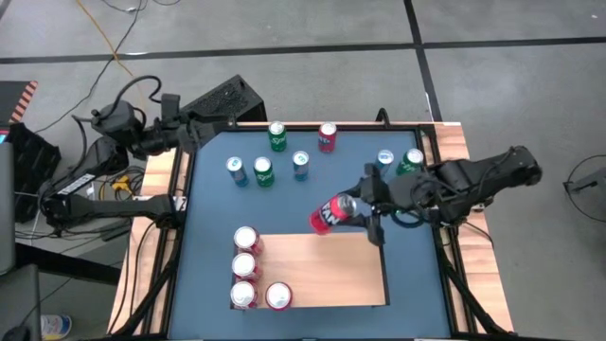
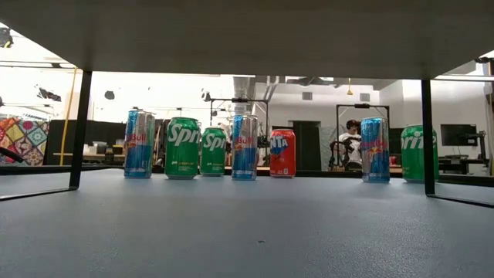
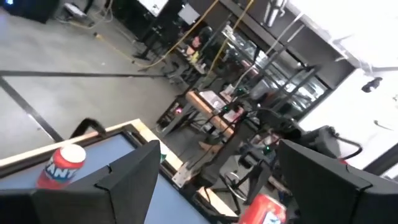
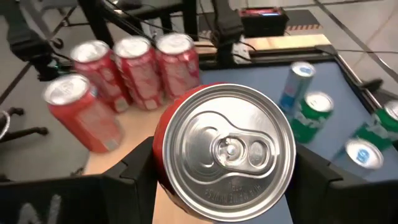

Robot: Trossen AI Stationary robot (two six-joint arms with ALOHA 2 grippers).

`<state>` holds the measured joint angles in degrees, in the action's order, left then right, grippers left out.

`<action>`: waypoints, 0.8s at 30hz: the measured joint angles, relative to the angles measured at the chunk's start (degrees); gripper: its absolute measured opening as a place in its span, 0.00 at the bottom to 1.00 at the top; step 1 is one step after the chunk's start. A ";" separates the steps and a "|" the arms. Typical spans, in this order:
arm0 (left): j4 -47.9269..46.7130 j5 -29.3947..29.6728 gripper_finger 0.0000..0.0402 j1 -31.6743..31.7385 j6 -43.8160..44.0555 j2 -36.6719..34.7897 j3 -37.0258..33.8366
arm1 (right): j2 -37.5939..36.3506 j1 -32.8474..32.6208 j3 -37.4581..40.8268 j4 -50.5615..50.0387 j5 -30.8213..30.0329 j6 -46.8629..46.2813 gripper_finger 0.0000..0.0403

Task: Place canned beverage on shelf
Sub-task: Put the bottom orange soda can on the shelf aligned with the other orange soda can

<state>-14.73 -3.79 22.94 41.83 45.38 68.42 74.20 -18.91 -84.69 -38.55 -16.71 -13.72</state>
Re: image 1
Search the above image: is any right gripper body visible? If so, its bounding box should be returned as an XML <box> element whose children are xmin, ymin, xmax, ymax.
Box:
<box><xmin>381</xmin><ymin>170</ymin><xmax>420</xmax><ymax>214</ymax></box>

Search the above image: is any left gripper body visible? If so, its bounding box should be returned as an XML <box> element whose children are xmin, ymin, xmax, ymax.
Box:
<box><xmin>139</xmin><ymin>123</ymin><xmax>186</xmax><ymax>153</ymax></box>

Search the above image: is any blue silver Red Bull can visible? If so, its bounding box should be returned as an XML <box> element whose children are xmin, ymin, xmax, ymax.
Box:
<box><xmin>292</xmin><ymin>150</ymin><xmax>311</xmax><ymax>183</ymax></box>
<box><xmin>376</xmin><ymin>149</ymin><xmax>396</xmax><ymax>174</ymax></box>
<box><xmin>224</xmin><ymin>155</ymin><xmax>250</xmax><ymax>188</ymax></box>

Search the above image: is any red Coca-Cola can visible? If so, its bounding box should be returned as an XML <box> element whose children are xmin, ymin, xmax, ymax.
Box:
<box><xmin>229</xmin><ymin>279</ymin><xmax>260</xmax><ymax>312</ymax></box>
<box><xmin>232</xmin><ymin>224</ymin><xmax>265</xmax><ymax>257</ymax></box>
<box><xmin>230</xmin><ymin>252</ymin><xmax>261</xmax><ymax>284</ymax></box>

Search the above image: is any green Sprite can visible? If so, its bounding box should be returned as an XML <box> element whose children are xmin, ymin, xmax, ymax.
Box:
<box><xmin>396</xmin><ymin>147</ymin><xmax>425</xmax><ymax>176</ymax></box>
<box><xmin>252</xmin><ymin>155</ymin><xmax>276</xmax><ymax>188</ymax></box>
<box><xmin>267</xmin><ymin>120</ymin><xmax>289</xmax><ymax>153</ymax></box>

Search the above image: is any black perforated computer case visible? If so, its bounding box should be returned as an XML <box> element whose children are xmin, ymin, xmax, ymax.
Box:
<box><xmin>168</xmin><ymin>74</ymin><xmax>269</xmax><ymax>125</ymax></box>

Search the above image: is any yellow plug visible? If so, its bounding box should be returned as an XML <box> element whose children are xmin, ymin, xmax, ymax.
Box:
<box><xmin>111</xmin><ymin>174</ymin><xmax>136</xmax><ymax>195</ymax></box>

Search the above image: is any wooden board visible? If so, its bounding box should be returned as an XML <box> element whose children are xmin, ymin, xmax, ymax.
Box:
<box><xmin>230</xmin><ymin>230</ymin><xmax>392</xmax><ymax>312</ymax></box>

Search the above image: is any blue table mat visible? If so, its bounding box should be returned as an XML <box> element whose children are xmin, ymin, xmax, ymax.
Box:
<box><xmin>168</xmin><ymin>128</ymin><xmax>454</xmax><ymax>340</ymax></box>

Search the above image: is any black plastic crate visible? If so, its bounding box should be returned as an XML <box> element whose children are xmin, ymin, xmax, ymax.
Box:
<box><xmin>7</xmin><ymin>121</ymin><xmax>62</xmax><ymax>224</ymax></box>

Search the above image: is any orange black striped board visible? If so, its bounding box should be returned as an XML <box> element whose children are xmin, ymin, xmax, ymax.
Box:
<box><xmin>0</xmin><ymin>80</ymin><xmax>39</xmax><ymax>125</ymax></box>

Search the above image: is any grey cabinet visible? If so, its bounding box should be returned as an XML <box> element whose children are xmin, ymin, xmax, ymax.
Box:
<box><xmin>0</xmin><ymin>141</ymin><xmax>18</xmax><ymax>277</ymax></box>

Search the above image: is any white blue yellow packet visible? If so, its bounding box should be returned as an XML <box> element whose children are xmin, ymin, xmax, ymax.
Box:
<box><xmin>40</xmin><ymin>314</ymin><xmax>73</xmax><ymax>341</ymax></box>

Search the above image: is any black floor cable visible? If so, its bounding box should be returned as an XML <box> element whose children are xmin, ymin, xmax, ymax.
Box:
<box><xmin>33</xmin><ymin>0</ymin><xmax>144</xmax><ymax>135</ymax></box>

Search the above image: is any yellow floor cable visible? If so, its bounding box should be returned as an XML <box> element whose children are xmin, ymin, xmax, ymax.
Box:
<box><xmin>74</xmin><ymin>0</ymin><xmax>143</xmax><ymax>92</ymax></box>

